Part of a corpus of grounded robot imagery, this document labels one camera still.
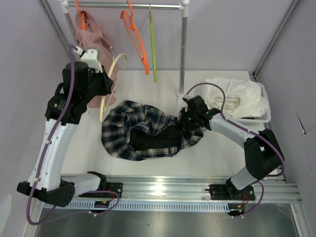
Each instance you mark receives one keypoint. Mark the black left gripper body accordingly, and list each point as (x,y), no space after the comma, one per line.
(98,86)

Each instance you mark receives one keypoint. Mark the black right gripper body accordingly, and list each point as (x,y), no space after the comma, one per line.
(189,121)

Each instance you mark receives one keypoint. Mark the cream wooden hanger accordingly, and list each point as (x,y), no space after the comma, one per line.
(104,106)

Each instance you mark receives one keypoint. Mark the pink skirt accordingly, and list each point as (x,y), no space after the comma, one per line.
(92,36)

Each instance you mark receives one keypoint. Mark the navy plaid skirt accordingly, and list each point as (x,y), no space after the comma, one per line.
(136,132)

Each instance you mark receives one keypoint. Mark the orange hanger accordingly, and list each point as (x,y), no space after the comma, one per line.
(81,13)
(127,18)

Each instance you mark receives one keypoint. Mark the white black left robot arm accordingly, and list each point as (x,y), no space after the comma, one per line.
(45,182)

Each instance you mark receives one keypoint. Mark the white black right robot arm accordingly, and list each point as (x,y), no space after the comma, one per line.
(262,153)

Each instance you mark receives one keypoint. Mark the green hanger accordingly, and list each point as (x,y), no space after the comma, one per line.
(152,37)

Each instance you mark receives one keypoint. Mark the white garment in basket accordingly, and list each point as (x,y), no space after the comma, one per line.
(239,96)

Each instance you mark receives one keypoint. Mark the white laundry basket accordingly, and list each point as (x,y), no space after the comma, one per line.
(264,116)

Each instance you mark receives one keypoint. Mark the silver white clothes rack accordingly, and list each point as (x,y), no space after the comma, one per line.
(183,7)

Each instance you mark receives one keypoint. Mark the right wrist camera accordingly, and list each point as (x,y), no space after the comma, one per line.
(190,101)

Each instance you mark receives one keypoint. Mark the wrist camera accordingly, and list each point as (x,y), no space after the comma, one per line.
(190,101)
(90,56)

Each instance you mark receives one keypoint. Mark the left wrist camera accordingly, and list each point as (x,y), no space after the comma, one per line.
(90,56)

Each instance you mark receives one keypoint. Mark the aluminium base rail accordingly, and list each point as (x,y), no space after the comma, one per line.
(186,189)

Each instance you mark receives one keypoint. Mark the white slotted cable duct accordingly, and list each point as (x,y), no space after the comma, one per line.
(154,206)

